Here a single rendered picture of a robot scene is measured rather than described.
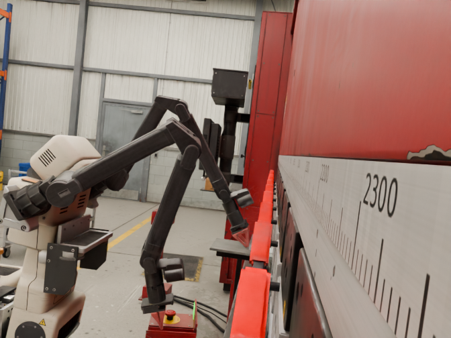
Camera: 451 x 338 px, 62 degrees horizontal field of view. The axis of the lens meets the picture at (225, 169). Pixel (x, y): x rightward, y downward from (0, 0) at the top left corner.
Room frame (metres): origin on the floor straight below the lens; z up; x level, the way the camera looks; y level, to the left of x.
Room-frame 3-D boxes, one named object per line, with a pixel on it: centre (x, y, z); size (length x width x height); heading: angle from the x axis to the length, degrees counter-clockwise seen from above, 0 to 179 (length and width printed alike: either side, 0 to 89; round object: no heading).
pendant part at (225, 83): (2.84, 0.03, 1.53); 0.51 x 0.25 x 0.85; 178
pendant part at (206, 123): (2.79, 0.12, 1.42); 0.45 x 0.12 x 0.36; 178
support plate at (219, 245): (1.56, -0.11, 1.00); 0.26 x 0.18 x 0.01; 83
